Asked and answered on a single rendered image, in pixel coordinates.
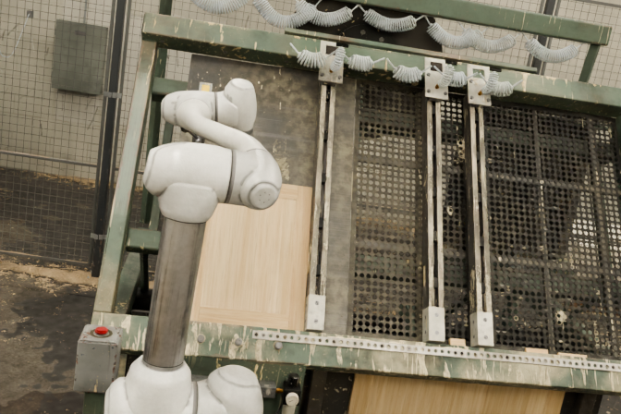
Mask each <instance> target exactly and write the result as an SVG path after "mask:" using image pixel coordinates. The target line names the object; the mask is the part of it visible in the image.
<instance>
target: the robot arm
mask: <svg viewBox="0 0 621 414"><path fill-rule="evenodd" d="M256 113H257V102H256V95H255V90H254V87H253V85H252V83H251V82H249V81H248V80H245V79H231V80H230V81H229V82H228V84H227V85H226V86H225V90H224V91H219V92H209V91H176V92H173V93H170V94H168V95H166V96H165V97H164V98H163V100H162V105H161V114H162V117H163V119H164V120H165V121H166V122H168V123H170V124H172V125H175V126H180V127H181V128H184V129H186V130H188V131H192V132H194V133H195V134H197V135H199V136H201V137H203V138H205V139H207V140H210V141H212V142H214V143H216V144H218V145H221V146H223V147H224V148H223V147H220V146H216V145H210V144H203V143H195V142H172V143H167V144H164V145H161V146H158V147H155V148H153V149H151V150H150V152H149V155H148V159H147V162H146V165H145V169H144V174H143V179H142V181H143V184H144V186H145V188H146V189H147V190H148V191H149V192H150V193H151V194H152V195H155V196H157V197H158V201H159V208H160V211H161V213H162V215H163V216H164V220H163V226H162V233H161V238H160V245H159V250H158V257H157V263H156V269H155V275H154V277H155V278H154V284H153V291H152V302H151V307H150V314H149V320H148V326H147V332H146V338H145V344H144V350H143V355H141V356H140V357H139V358H137V359H136V360H135V361H134V362H133V363H132V364H131V365H130V368H129V371H128V374H127V376H126V377H119V378H117V379H116V380H115V381H113V382H112V383H111V385H110V387H109V388H108V389H107V390H106V392H105V399H104V414H263V400H262V391H261V388H260V384H259V382H258V379H257V377H256V375H255V374H254V372H253V371H251V370H249V369H247V368H245V367H242V366H238V365H227V366H224V367H220V368H218V369H216V370H215V371H213V372H211V373H210V374H209V376H208V379H205V380H201V381H198V382H192V381H191V371H190V368H189V366H188V364H187V363H186V362H185V361H184V356H185V350H186V344H187V338H188V332H189V322H190V316H191V311H192V305H193V299H194V294H195V288H196V283H197V277H198V271H199V266H200V259H201V249H202V243H203V238H204V232H205V226H206V222H207V221H208V220H209V219H210V218H211V217H212V216H213V213H214V210H215V209H216V207H217V204H218V203H225V204H233V205H239V206H246V207H248V208H250V209H253V210H265V209H268V208H270V207H271V206H273V205H274V204H275V202H276V201H277V199H278V197H279V194H280V190H281V187H282V176H281V172H280V168H279V166H278V163H277V162H276V160H275V159H274V158H273V156H272V155H271V154H270V153H269V152H268V151H267V150H266V149H265V148H264V147H263V146H262V145H261V144H260V143H259V142H258V141H257V140H256V139H254V138H253V137H252V135H253V124H254V121H255V119H256Z"/></svg>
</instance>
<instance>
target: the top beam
mask: <svg viewBox="0 0 621 414"><path fill-rule="evenodd" d="M143 39H148V40H155V41H157V42H158V45H159V46H158V48H164V49H170V50H177V51H183V52H189V53H195V54H201V55H212V56H219V57H224V58H231V59H236V60H243V61H249V62H255V63H261V64H267V65H273V66H280V67H291V68H297V69H303V70H309V71H315V72H319V68H318V66H317V57H316V68H314V57H313V67H312V68H311V63H310V66H309V67H307V65H308V61H307V64H306V66H303V65H304V62H305V60H306V58H305V60H304V62H303V64H302V65H301V64H300V62H301V60H302V59H301V60H300V62H299V63H298V60H299V58H297V56H298V54H297V52H296V51H295V50H294V49H293V47H292V46H291V45H290V43H292V44H293V46H294V47H295V48H296V49H297V51H298V52H302V51H303V50H308V51H310V52H312V53H317V52H318V53H319V52H320V49H321V41H322V40H316V39H311V38H305V37H299V36H293V35H287V34H282V33H276V32H270V31H264V30H254V29H248V28H241V27H236V26H230V25H225V24H218V23H212V22H207V21H201V20H196V19H189V18H179V17H173V16H167V15H161V14H155V13H150V12H146V13H145V14H144V18H143V23H142V28H141V41H142V40H143ZM344 49H345V51H344V52H346V53H345V55H346V56H347V57H348V58H350V57H351V56H352V55H361V56H369V57H370V58H371V60H372V61H373V62H374V61H377V60H379V59H382V58H385V60H382V61H380V62H378V63H375V64H374V65H373V66H372V70H370V71H369V72H368V71H367V70H366V72H364V70H363V72H361V71H358V70H357V71H355V68H354V69H353V70H352V69H351V68H348V67H349V64H350V63H349V64H348V61H349V60H347V59H346V58H345V57H344V66H343V76H346V77H351V78H358V79H369V80H375V81H381V82H388V83H394V84H400V85H406V86H412V87H418V88H425V72H423V73H422V75H421V80H419V82H417V81H416V82H415V83H413V82H411V83H409V82H408V83H406V82H402V80H401V81H399V79H396V78H393V76H394V74H395V73H393V71H394V69H393V67H392V66H391V65H390V64H389V62H388V61H387V60H386V59H387V58H388V59H389V60H390V62H391V63H392V64H393V65H394V67H398V66H404V67H417V68H418V69H419V70H420V71H422V70H424V69H425V57H426V56H419V55H409V54H403V53H397V52H391V51H385V50H380V49H374V48H368V47H362V46H357V45H351V44H349V45H348V48H346V47H344ZM451 67H454V70H452V71H455V72H464V74H465V75H466V76H468V73H467V64H466V63H460V62H457V65H452V66H451ZM495 73H497V74H498V75H495V76H499V78H498V79H496V80H497V81H499V82H506V81H508V82H509V83H510V84H511V85H512V86H513V85H515V84H516V83H518V82H519V81H521V80H522V79H523V81H522V82H520V83H519V84H518V85H517V86H515V87H514V89H513V93H512V94H510V96H506V97H501V96H500V97H497V96H493V95H491V99H496V100H503V101H509V102H515V103H521V104H532V105H538V106H544V107H551V108H556V109H563V110H568V111H575V112H581V113H587V114H593V115H599V116H610V117H616V116H618V115H619V114H621V88H616V87H610V86H604V85H598V84H592V83H587V82H581V81H575V80H569V79H559V78H553V77H546V76H541V75H535V74H530V73H523V72H517V71H512V70H506V69H502V72H496V71H495ZM448 92H453V93H460V94H466V95H467V94H468V81H467V84H466V85H464V86H463V87H459V88H458V86H456V87H451V85H450V86H448Z"/></svg>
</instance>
